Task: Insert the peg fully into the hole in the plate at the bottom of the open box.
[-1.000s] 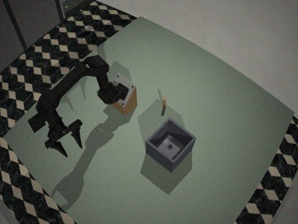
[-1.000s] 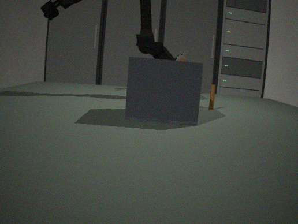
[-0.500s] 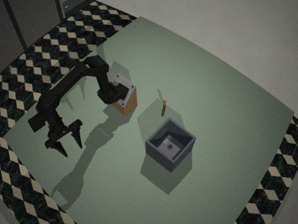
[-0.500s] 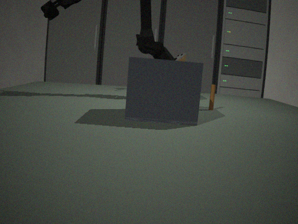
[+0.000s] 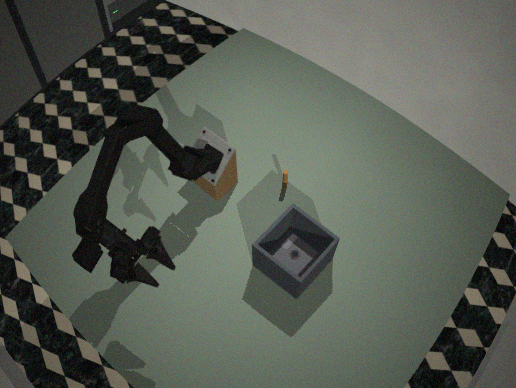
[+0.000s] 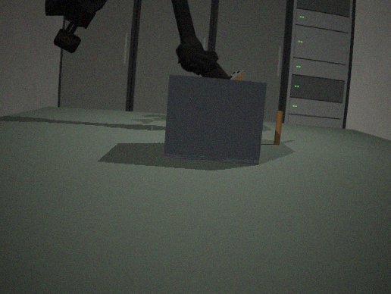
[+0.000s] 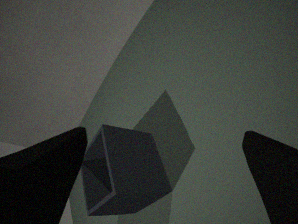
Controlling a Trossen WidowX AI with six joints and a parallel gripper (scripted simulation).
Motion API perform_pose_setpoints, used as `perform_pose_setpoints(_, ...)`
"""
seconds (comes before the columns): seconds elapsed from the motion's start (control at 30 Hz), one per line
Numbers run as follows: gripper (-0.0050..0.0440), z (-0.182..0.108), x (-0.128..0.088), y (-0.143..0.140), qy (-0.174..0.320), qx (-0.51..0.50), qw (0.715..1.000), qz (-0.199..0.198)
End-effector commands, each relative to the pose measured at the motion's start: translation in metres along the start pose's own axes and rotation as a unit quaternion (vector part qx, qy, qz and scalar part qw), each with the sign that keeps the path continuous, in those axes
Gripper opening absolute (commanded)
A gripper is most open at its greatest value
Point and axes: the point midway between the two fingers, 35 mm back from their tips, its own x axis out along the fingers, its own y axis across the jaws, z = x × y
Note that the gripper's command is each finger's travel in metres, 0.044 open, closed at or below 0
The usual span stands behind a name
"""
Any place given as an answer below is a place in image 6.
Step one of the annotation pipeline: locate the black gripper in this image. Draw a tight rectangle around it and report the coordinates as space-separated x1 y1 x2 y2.
54 0 107 53

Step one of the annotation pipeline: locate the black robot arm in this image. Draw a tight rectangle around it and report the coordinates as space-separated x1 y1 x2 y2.
45 0 232 79

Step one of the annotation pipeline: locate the brown wooden peg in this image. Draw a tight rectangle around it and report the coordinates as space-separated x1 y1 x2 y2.
274 111 283 145

